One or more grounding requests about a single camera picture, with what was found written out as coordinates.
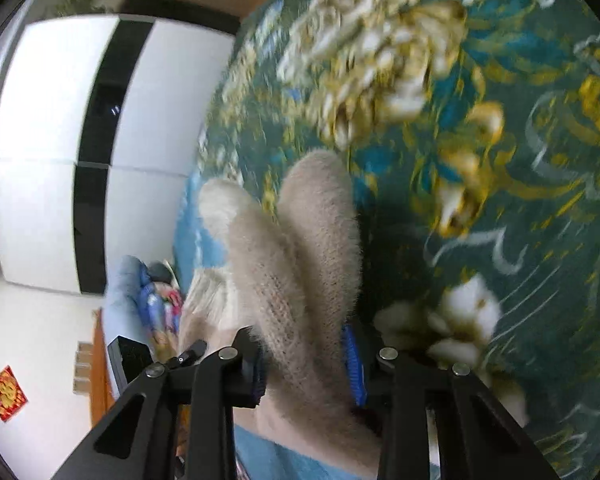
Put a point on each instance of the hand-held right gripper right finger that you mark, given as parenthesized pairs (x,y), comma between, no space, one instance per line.
(354,365)

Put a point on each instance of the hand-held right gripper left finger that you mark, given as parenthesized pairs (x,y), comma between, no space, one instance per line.
(257,386)

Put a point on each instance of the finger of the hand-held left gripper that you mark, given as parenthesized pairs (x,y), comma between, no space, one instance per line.
(192,351)

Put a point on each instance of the beige fuzzy sweater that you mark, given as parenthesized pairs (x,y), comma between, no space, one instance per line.
(305,260)

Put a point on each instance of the wooden furniture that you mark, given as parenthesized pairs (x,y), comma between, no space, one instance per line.
(100,375)

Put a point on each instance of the stacked beige boxes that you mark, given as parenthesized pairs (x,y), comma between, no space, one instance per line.
(82,367)

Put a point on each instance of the blue folded bedding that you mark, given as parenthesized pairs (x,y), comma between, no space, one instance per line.
(122,295)

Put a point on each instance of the light blue bed sheet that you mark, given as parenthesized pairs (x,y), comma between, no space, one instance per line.
(290,462)

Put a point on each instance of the white and black wardrobe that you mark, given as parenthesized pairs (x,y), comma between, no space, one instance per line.
(40,110)

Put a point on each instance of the green floral blanket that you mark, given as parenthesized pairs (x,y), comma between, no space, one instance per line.
(480,110)

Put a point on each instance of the red square wall decoration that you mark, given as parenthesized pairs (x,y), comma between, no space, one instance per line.
(6,393)

